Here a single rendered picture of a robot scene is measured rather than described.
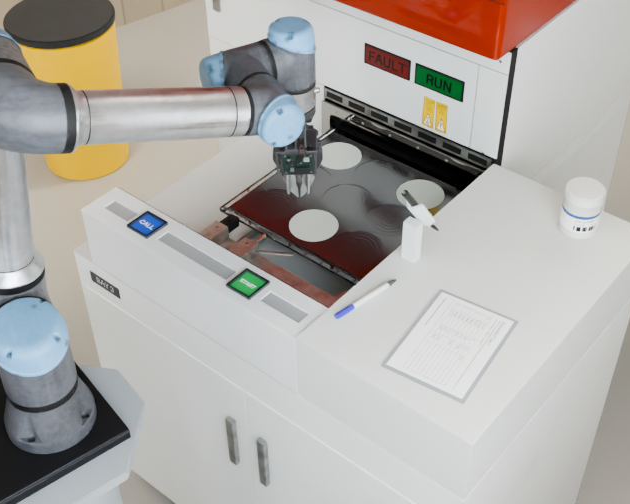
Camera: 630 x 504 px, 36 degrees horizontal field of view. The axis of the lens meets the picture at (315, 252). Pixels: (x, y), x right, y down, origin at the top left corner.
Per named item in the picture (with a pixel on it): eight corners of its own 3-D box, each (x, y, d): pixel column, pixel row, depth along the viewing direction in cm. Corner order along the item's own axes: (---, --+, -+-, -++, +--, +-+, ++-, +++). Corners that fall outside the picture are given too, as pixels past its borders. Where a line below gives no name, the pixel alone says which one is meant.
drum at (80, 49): (107, 117, 384) (81, -21, 344) (156, 160, 362) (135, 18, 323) (21, 152, 367) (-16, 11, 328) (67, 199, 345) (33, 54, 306)
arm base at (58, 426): (23, 468, 157) (10, 430, 150) (-6, 406, 167) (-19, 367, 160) (110, 429, 163) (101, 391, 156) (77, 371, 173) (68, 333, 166)
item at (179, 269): (125, 238, 203) (115, 185, 194) (330, 362, 177) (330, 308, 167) (91, 261, 198) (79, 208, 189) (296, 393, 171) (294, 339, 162)
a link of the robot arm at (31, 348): (13, 418, 152) (-6, 360, 143) (-7, 362, 161) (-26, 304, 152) (87, 391, 156) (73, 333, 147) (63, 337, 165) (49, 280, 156)
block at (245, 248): (246, 247, 192) (245, 235, 190) (259, 254, 190) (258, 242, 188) (218, 268, 187) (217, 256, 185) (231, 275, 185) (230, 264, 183)
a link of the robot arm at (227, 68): (220, 81, 147) (285, 62, 150) (193, 48, 154) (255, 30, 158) (225, 124, 152) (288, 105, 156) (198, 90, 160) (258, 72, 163)
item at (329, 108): (325, 131, 227) (325, 97, 220) (486, 206, 206) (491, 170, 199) (321, 135, 226) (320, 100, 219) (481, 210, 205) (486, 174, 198)
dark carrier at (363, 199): (334, 134, 218) (334, 131, 218) (463, 193, 201) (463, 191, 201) (229, 209, 198) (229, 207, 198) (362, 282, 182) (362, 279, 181)
